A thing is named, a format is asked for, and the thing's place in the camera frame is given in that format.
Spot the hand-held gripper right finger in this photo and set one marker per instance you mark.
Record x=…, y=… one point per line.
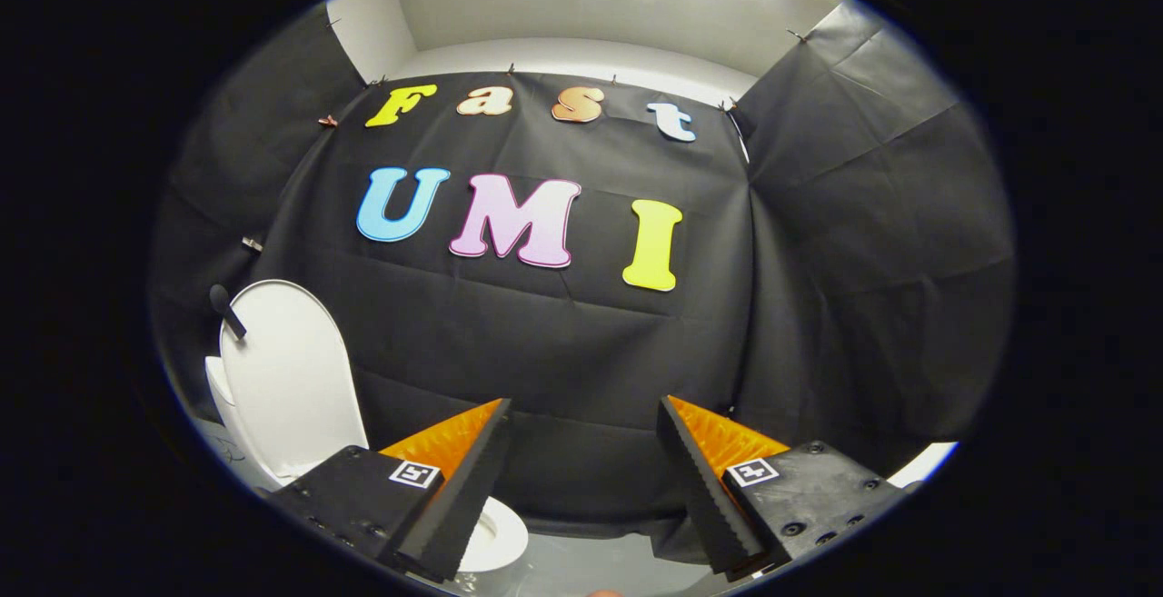
x=700, y=488

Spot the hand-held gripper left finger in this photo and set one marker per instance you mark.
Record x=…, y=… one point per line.
x=468, y=488

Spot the white toilet lid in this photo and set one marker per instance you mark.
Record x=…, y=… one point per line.
x=291, y=379

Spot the white toilet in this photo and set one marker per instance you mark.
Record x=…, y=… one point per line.
x=498, y=538

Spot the black backdrop cloth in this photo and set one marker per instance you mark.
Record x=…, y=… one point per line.
x=563, y=352

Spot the silver cloth clip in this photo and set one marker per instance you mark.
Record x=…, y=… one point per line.
x=252, y=243

